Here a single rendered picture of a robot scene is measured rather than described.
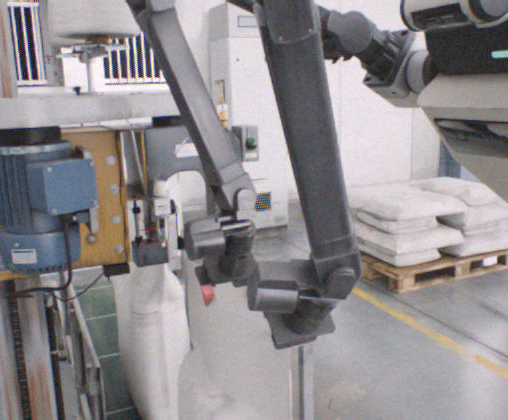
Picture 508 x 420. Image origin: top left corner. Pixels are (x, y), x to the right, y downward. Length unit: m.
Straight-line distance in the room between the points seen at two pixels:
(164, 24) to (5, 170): 0.41
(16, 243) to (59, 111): 0.26
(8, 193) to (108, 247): 0.32
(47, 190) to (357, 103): 5.56
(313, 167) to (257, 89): 4.54
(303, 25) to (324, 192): 0.21
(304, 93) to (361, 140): 5.90
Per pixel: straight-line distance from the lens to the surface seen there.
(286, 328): 0.85
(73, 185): 1.05
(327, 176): 0.63
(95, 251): 1.34
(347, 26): 1.08
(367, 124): 6.49
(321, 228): 0.67
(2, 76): 1.34
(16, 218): 1.12
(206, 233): 0.97
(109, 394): 2.13
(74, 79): 3.53
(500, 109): 0.93
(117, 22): 1.11
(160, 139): 1.32
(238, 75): 5.08
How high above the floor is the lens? 1.42
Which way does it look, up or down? 12 degrees down
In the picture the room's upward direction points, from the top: 2 degrees counter-clockwise
